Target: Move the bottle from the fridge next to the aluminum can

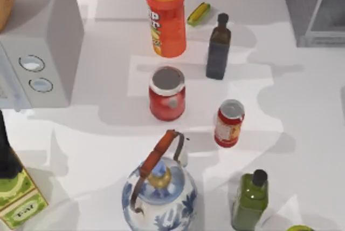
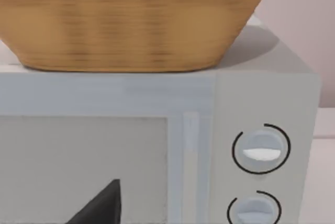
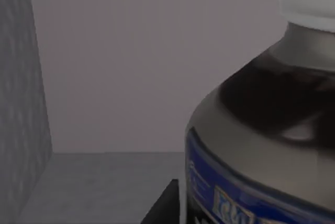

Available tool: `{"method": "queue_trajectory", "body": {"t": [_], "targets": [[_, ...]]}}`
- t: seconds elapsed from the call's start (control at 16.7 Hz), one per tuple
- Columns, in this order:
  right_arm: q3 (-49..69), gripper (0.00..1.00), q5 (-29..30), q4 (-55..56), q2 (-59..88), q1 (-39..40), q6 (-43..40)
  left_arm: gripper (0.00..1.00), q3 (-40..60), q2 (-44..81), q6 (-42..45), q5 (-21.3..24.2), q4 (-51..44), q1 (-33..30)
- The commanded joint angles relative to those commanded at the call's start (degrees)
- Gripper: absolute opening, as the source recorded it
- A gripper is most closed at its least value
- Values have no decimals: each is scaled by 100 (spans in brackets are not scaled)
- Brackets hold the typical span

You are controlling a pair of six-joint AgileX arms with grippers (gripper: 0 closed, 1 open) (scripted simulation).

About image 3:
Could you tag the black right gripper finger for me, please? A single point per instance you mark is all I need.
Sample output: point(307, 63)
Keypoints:
point(167, 205)

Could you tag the dark bottle with blue label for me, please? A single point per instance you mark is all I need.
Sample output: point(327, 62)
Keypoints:
point(261, 135)

